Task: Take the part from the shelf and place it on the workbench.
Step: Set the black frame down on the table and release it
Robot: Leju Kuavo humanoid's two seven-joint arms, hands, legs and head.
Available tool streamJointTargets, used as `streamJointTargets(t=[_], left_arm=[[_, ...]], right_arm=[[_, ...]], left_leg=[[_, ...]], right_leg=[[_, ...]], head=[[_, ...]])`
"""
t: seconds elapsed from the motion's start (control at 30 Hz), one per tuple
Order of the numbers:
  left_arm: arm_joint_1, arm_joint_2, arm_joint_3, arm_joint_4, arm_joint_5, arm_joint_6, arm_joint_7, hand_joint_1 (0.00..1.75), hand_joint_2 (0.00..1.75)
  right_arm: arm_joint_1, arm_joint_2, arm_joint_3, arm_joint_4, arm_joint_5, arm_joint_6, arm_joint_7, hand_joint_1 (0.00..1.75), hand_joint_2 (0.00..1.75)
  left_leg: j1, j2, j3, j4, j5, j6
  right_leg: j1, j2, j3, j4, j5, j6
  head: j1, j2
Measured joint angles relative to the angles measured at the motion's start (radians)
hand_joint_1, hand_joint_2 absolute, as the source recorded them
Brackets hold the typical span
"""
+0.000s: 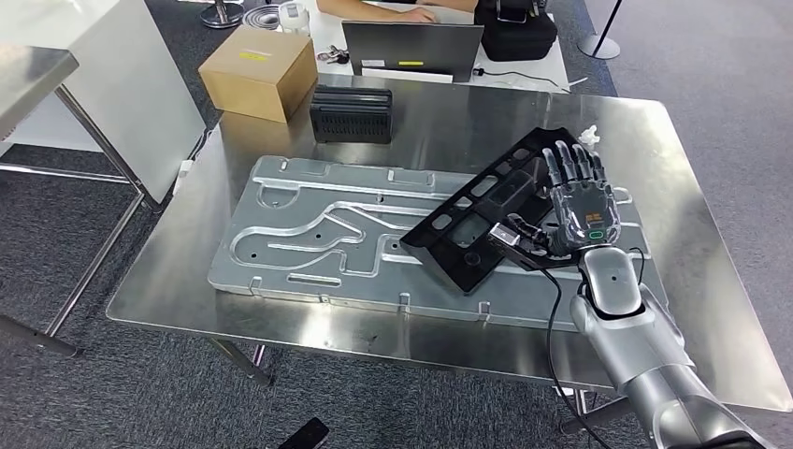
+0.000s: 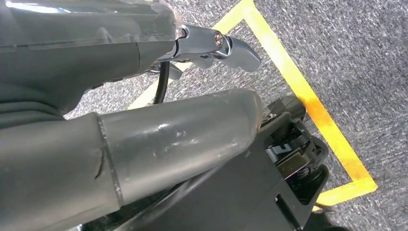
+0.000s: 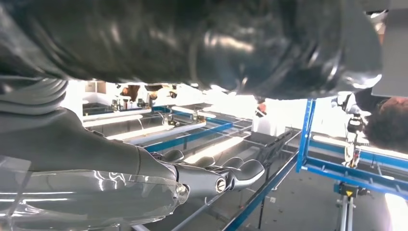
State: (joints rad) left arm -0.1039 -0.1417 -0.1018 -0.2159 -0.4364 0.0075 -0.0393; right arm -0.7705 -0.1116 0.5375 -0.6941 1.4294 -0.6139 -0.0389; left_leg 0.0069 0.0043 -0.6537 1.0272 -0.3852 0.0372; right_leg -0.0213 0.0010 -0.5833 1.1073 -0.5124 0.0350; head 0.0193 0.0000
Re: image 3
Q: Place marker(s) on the blue metal frame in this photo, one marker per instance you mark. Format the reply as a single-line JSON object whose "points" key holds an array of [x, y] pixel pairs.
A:
{"points": [[191, 137], [306, 134]]}

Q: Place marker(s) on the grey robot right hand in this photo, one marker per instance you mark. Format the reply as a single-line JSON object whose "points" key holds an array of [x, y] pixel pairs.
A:
{"points": [[79, 159]]}

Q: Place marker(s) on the white tube light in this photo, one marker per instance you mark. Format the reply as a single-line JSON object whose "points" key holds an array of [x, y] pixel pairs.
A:
{"points": [[114, 114], [153, 130]]}

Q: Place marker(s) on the person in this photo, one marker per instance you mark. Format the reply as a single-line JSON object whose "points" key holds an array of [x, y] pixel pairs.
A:
{"points": [[385, 130]]}

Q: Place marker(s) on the white and black device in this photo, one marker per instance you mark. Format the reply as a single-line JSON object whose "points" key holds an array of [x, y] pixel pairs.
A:
{"points": [[353, 127]]}

